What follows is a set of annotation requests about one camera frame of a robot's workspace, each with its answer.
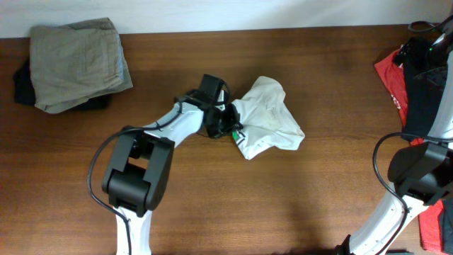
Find folded black garment under trousers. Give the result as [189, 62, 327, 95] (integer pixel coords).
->
[13, 58, 111, 111]

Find white printed t-shirt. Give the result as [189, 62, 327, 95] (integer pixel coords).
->
[232, 76, 305, 160]

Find red garment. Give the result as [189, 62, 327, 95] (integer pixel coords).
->
[374, 49, 445, 254]

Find black t-shirt with white mark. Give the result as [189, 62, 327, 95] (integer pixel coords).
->
[403, 51, 452, 254]

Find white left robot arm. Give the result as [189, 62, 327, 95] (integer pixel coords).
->
[95, 74, 242, 254]

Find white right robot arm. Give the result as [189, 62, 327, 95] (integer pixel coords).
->
[333, 16, 452, 254]

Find folded khaki trousers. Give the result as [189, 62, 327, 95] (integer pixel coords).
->
[30, 18, 133, 114]

